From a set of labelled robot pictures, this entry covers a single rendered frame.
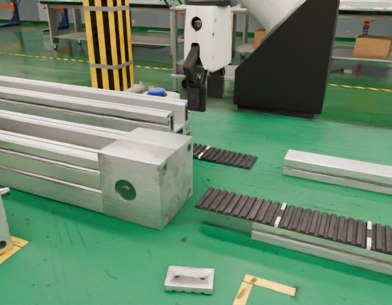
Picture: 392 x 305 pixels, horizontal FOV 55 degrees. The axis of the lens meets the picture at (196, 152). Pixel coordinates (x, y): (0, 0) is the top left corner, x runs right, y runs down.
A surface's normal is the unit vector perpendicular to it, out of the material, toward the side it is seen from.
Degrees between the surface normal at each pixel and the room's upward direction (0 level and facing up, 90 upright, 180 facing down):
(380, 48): 89
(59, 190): 90
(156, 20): 90
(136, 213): 90
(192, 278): 0
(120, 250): 0
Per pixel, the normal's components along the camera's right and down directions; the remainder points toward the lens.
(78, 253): 0.00, -0.91
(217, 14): 0.86, 0.13
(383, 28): -0.39, 0.38
